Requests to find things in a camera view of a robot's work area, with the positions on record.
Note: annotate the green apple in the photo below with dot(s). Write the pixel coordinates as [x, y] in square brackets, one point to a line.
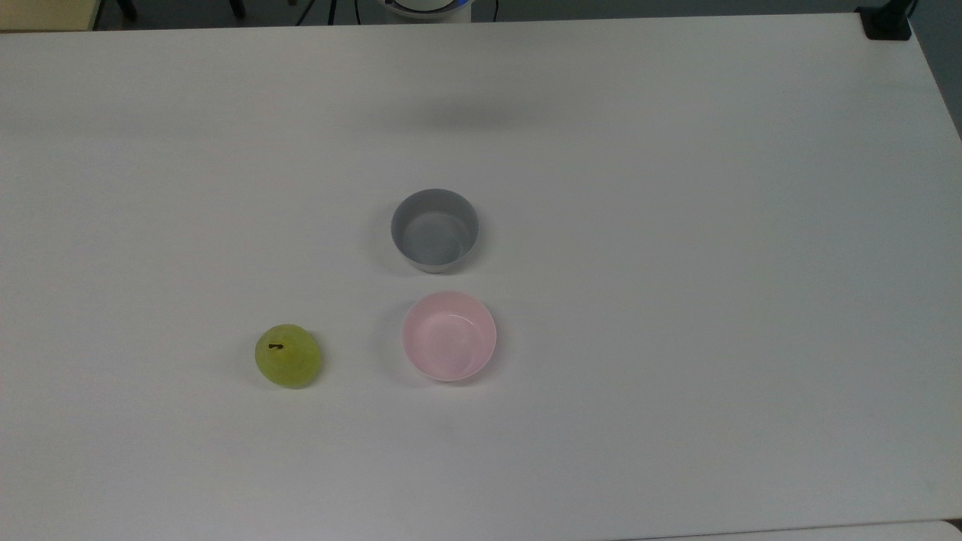
[289, 361]

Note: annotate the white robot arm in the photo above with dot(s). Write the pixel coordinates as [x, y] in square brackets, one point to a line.
[426, 7]

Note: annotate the grey round bowl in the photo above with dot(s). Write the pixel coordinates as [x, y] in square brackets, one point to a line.
[435, 231]

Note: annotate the pink bowl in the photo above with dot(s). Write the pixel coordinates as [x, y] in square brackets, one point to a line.
[449, 336]

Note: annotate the black tripod legs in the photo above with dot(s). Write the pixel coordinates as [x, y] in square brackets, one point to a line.
[331, 10]

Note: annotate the black chair leg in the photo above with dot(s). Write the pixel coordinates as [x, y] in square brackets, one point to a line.
[126, 8]
[237, 7]

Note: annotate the black table clamp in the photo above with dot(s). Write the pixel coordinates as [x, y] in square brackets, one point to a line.
[887, 22]

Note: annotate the light wooden furniture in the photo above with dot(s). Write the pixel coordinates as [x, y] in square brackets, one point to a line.
[45, 13]

